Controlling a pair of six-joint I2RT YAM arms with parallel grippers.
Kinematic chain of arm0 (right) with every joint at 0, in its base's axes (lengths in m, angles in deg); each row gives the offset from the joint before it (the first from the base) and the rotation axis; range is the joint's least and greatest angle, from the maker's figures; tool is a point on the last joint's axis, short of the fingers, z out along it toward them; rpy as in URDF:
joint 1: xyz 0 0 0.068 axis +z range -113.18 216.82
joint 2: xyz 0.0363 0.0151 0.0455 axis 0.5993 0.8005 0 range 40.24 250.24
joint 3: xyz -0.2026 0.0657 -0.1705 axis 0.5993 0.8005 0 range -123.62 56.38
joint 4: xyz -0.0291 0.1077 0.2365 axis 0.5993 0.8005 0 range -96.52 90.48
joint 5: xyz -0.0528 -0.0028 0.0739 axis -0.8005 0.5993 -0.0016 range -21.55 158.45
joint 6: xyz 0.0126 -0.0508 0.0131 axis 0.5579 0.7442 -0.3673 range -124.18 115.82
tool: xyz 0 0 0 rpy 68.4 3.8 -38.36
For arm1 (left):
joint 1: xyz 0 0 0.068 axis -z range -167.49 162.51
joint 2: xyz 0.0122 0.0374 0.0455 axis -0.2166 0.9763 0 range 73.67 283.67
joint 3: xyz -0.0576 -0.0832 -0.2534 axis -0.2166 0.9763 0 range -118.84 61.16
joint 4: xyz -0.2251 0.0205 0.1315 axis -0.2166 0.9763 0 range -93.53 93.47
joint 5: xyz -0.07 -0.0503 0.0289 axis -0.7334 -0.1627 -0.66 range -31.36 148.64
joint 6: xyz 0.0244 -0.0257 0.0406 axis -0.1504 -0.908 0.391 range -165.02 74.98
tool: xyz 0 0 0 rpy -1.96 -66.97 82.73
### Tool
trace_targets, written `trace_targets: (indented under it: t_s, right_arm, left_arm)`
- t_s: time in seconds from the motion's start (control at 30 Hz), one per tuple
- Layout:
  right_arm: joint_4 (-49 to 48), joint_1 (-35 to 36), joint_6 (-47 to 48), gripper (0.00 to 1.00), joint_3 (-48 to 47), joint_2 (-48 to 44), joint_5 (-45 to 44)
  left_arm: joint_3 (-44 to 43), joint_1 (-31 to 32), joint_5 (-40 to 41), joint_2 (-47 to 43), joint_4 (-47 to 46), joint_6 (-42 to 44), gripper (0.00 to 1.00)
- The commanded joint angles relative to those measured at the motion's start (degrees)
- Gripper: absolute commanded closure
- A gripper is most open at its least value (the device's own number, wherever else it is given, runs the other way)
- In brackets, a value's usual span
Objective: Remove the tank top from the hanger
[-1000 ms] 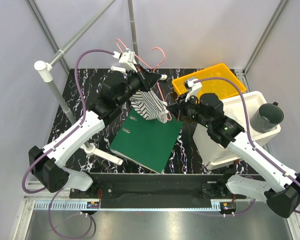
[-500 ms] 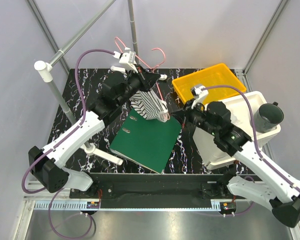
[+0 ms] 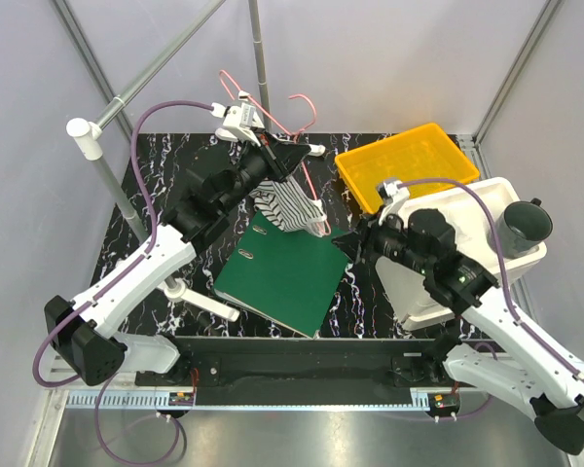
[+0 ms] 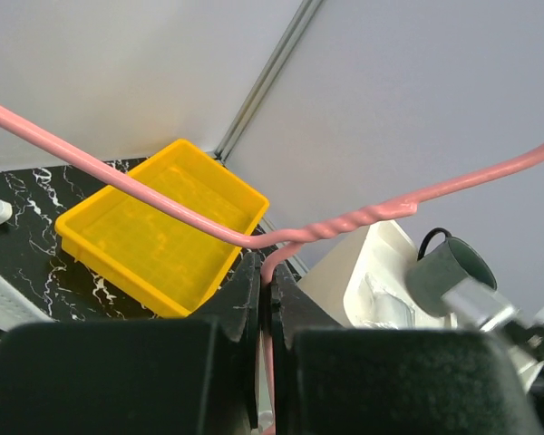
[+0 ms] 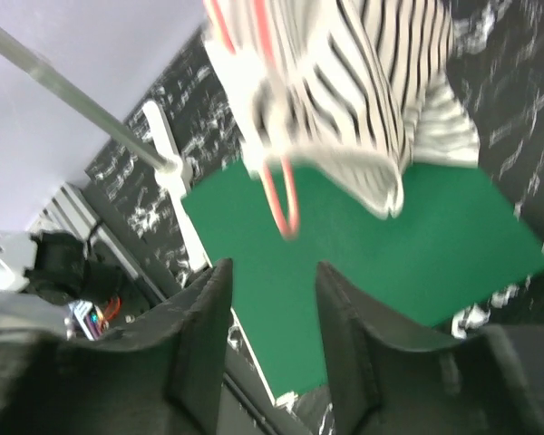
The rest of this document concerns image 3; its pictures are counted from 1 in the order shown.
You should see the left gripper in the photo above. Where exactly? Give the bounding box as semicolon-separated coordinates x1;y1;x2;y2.
218;127;310;214

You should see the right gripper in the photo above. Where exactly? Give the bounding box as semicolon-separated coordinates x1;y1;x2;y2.
329;203;432;276

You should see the striped black white tank top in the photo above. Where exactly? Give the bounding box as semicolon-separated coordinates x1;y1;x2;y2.
250;178;331;237

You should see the pink wire hanger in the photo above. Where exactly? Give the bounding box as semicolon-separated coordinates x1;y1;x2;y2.
218;70;332;235

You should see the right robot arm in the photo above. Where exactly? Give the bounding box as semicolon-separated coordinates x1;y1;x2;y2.
332;209;584;455

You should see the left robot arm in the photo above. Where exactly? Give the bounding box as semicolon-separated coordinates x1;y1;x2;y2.
43;131;325;386

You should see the white foam box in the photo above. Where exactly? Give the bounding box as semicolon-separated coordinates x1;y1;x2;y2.
376;177;520;332

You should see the yellow plastic tray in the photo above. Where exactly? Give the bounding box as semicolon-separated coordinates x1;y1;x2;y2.
335;123;480;214

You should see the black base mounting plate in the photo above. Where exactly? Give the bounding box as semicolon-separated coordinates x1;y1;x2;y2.
135;337;454;410

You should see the dark green mug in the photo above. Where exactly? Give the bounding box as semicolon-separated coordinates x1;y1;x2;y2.
488;198;553;259

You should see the grey metal clothes rack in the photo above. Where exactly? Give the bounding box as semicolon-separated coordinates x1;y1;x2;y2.
66;0;328;323

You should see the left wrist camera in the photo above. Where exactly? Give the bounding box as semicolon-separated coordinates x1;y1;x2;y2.
210;102;264;146

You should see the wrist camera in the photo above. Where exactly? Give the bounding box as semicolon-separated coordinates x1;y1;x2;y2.
377;178;410;226
210;102;264;146

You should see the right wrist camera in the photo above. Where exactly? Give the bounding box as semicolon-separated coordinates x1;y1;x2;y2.
377;178;410;226

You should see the green ring binder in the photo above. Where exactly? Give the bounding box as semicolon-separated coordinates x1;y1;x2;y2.
213;213;348;339

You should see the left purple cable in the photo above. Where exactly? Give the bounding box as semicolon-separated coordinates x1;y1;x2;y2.
32;99;218;463

